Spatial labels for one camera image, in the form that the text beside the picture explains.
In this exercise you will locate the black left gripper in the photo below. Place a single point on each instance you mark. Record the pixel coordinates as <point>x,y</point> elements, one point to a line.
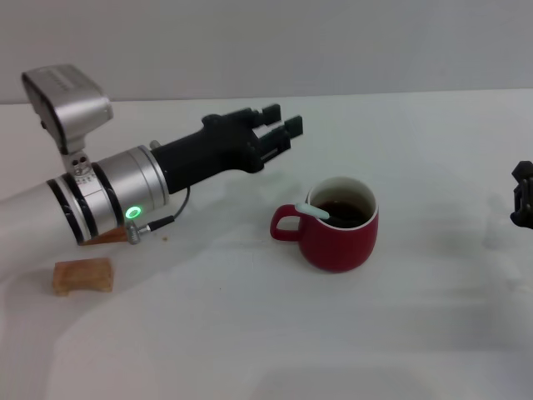
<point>208,150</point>

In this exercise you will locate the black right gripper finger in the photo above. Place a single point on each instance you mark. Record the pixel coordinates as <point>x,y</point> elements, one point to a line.
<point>524,196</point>

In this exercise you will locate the red cup with coffee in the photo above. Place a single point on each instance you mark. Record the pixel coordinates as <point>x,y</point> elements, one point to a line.
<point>341,246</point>

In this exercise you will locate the dark reddish wooden block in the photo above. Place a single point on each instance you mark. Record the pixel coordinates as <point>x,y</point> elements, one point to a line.
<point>110,238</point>

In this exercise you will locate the light wooden block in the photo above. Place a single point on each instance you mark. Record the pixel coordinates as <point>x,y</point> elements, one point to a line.
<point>83,275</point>

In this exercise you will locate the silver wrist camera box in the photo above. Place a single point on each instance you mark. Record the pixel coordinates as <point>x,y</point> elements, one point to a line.
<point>71,104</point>

